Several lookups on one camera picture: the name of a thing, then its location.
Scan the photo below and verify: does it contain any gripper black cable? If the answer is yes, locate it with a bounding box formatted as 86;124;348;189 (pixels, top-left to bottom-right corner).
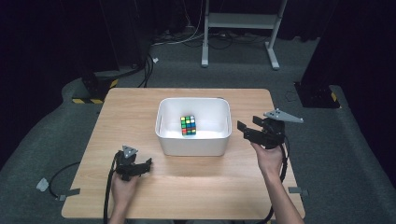
256;134;290;224
103;151;121;224

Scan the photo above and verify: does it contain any black hanging cable pair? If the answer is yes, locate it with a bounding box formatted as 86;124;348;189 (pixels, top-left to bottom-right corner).
137;53;155;89

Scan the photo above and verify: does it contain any black striped stand base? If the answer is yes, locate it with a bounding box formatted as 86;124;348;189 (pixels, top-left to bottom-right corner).
71;70;120;105

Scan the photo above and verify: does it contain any white metal stand frame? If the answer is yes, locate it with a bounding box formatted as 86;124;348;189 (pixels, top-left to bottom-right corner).
201;0;288;71

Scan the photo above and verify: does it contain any person's left hand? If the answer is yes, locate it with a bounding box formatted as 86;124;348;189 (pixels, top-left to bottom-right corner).
110;172;140;210

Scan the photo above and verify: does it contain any crumpled grey tape piece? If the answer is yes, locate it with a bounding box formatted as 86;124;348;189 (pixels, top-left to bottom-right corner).
35;177;50;192

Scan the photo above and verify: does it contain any white plastic storage box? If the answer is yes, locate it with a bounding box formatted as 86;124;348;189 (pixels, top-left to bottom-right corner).
154;97;233;157

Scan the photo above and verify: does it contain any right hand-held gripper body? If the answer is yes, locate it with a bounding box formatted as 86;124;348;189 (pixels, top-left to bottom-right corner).
252;107;304;149

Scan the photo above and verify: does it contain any black floor cable bundle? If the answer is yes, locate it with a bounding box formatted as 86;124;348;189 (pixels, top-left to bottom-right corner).
183;31;269;50

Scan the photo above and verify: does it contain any grey tape strip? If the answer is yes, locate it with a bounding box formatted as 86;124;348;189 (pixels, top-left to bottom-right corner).
58;188;81;202
288;186;310;197

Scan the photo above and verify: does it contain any white floor cable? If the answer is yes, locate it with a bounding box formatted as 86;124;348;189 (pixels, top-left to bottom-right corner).
151;0;207;48

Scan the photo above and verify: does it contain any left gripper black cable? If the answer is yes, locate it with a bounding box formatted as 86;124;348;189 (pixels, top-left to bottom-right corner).
103;151;121;224

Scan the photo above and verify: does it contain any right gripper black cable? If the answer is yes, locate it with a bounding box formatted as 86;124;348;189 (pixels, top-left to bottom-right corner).
256;134;290;224

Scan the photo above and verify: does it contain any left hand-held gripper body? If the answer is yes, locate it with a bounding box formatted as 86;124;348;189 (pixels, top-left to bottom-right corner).
115;144;140;182

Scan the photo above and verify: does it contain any person's right hand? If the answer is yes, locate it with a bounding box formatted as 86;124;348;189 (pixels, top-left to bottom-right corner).
250;143;285;179

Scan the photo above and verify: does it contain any colourful puzzle cube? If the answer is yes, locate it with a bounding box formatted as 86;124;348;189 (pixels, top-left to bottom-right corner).
179;115;198;137

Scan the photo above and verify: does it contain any black floor cable loop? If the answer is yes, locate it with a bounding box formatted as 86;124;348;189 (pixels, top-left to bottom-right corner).
48;161;81;200

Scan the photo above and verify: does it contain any black curtain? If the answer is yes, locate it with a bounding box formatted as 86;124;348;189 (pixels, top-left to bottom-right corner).
0;0;120;183
300;0;396;188

